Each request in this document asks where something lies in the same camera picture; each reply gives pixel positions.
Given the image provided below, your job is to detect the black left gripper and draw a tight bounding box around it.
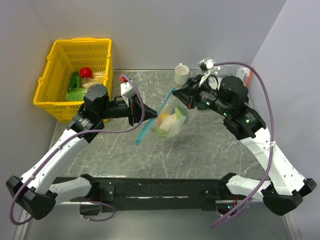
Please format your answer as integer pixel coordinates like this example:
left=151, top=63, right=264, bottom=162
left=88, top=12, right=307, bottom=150
left=98, top=93, right=158, bottom=127

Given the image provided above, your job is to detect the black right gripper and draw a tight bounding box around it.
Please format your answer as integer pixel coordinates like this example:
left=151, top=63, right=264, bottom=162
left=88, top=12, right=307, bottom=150
left=173, top=73, right=232, bottom=117

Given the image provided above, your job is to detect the yellow orange toy mango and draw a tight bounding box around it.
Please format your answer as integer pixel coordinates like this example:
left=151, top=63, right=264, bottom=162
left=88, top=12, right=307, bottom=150
left=157, top=113, right=169, bottom=125

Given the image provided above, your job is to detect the white toy cauliflower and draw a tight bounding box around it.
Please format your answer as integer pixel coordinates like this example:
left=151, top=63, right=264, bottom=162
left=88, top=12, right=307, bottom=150
left=150, top=105, right=187, bottom=139

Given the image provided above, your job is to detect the clear bag with blue zipper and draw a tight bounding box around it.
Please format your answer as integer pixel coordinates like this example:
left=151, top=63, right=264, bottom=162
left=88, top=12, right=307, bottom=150
left=135, top=88, right=198, bottom=145

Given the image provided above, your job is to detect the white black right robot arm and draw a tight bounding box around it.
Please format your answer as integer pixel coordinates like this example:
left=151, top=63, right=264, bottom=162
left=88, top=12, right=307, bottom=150
left=172, top=75, right=317, bottom=216

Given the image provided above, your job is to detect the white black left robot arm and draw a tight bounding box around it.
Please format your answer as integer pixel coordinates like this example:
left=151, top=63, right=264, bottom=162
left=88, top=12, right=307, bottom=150
left=6, top=84, right=158, bottom=220

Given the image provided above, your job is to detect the clear bag with red zipper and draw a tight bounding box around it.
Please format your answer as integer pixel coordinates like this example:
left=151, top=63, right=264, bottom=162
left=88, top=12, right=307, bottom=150
left=213, top=64, right=253, bottom=87

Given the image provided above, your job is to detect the white ceramic mug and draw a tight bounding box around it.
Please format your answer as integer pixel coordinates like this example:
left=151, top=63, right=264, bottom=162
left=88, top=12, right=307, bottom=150
left=174, top=63, right=190, bottom=87

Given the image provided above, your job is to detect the pale yellow toy vegetable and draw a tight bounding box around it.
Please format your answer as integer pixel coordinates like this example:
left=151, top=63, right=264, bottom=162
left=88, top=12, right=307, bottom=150
left=81, top=72, right=105, bottom=89

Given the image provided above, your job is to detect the red toy tomato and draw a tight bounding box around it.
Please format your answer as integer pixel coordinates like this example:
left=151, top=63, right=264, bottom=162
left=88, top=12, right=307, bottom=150
left=79, top=67, right=93, bottom=79

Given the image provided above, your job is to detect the green toy lettuce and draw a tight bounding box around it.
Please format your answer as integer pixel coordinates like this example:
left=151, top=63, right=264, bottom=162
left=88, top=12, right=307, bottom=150
left=65, top=87, right=88, bottom=102

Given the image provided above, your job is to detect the green toy chili pepper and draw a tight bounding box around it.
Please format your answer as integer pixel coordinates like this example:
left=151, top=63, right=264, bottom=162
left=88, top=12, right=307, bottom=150
left=75, top=75, right=82, bottom=88

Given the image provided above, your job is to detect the green toy cucumber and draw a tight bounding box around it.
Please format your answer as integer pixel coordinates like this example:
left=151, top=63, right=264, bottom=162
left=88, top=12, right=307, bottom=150
left=67, top=71, right=79, bottom=92

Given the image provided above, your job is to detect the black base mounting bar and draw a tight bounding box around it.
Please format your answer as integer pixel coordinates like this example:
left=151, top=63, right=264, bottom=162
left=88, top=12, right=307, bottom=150
left=59, top=176, right=251, bottom=217

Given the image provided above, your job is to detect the yellow plastic basket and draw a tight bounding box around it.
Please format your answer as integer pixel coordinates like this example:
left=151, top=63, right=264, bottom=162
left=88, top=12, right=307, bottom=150
left=33, top=38, right=114, bottom=124

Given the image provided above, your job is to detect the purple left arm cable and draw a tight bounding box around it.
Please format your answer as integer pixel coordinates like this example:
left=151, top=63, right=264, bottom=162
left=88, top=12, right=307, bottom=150
left=9, top=76, right=146, bottom=226

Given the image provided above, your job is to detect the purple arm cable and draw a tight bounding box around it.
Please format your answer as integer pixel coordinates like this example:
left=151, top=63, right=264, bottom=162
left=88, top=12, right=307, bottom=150
left=9, top=76, right=146, bottom=226
left=209, top=61, right=276, bottom=230

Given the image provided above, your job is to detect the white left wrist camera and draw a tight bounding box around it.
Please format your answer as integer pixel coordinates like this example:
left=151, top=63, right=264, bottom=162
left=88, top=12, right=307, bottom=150
left=119, top=74, right=136, bottom=107

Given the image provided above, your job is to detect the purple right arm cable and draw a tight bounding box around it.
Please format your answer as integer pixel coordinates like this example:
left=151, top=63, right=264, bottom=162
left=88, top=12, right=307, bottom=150
left=209, top=61, right=276, bottom=230

